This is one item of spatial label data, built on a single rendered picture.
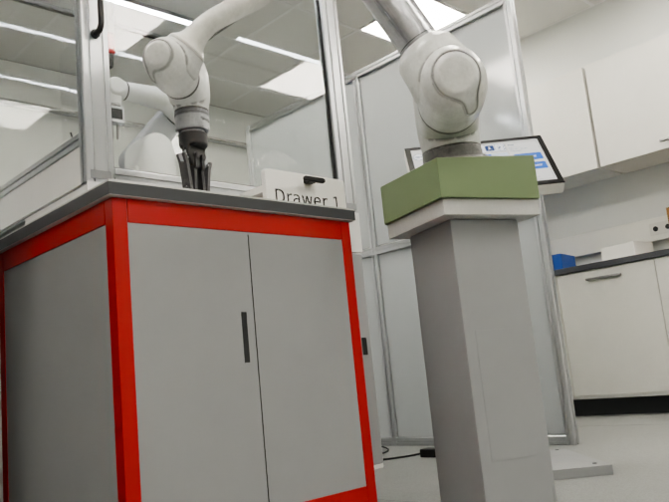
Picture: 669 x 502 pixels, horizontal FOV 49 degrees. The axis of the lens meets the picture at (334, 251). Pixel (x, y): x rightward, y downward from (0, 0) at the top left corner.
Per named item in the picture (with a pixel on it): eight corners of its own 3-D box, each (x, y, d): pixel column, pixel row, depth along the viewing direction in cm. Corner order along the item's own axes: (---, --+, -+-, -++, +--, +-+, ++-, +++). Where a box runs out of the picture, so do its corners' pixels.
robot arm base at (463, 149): (517, 159, 186) (513, 137, 187) (437, 164, 180) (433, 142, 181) (483, 177, 204) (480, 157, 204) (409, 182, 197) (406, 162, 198)
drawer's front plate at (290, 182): (347, 217, 210) (343, 180, 211) (268, 208, 190) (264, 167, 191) (343, 218, 211) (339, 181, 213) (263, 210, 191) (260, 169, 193)
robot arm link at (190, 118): (215, 114, 197) (217, 134, 196) (187, 122, 200) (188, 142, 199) (195, 104, 188) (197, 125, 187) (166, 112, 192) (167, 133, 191)
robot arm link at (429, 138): (478, 153, 199) (466, 76, 202) (487, 135, 181) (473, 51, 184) (419, 162, 200) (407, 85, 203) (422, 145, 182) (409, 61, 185)
